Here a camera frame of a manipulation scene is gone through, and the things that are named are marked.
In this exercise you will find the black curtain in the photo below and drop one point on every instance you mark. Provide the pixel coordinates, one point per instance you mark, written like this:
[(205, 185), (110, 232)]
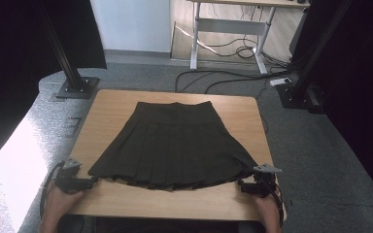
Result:
[(13, 64), (362, 97)]

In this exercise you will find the white power strip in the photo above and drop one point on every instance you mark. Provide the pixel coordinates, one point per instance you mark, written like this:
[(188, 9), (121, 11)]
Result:
[(280, 81)]

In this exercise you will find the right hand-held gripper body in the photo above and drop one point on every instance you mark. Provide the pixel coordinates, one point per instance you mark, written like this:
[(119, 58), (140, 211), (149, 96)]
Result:
[(261, 186)]

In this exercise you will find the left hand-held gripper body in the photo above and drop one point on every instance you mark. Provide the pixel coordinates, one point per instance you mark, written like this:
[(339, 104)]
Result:
[(69, 183)]

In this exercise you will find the person's left hand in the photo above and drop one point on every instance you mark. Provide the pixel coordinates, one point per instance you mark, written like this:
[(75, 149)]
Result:
[(60, 202)]

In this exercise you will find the white desk frame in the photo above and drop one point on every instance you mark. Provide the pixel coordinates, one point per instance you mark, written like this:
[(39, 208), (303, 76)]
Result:
[(233, 26)]

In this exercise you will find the black pleated skirt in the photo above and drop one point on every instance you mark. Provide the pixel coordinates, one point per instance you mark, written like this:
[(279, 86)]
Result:
[(175, 145)]

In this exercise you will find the person's right hand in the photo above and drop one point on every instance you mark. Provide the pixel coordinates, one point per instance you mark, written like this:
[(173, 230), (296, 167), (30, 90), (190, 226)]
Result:
[(268, 208)]

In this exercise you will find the black metal stand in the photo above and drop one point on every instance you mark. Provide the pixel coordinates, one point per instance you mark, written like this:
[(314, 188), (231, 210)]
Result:
[(304, 74), (73, 77)]

